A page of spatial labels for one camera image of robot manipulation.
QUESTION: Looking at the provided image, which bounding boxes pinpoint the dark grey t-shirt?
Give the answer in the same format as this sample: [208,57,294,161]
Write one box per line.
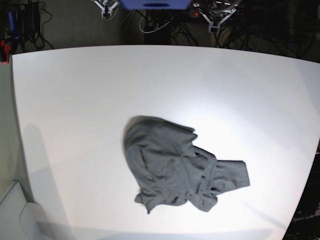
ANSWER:
[123,116,250,212]

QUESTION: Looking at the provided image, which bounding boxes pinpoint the black power strip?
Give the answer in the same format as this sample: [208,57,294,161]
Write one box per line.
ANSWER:
[188,9,241,20]

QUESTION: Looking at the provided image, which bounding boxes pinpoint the blue box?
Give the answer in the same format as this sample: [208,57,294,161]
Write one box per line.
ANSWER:
[120,0,191,10]

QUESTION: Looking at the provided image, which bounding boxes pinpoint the red clamp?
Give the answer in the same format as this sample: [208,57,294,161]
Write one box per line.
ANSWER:
[0,38,12,64]

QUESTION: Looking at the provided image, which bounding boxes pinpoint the grey chair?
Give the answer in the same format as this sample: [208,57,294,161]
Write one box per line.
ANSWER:
[0,181,56,240]

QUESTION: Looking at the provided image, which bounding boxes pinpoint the white cable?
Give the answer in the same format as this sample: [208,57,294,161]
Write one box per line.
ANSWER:
[138,14,173,34]

